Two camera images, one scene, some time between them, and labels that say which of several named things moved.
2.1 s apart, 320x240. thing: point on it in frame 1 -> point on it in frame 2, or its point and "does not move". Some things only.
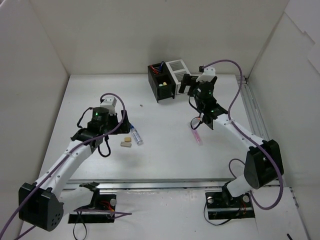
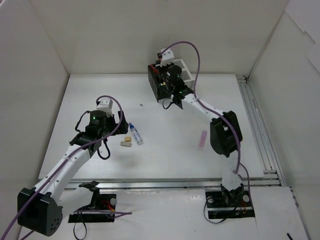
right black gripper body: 194,81 -> 155,81
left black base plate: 106,202 does not move
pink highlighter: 197,137 -> 202,140
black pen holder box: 161,80 does not move
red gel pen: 156,72 does not move
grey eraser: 125,144 does not move
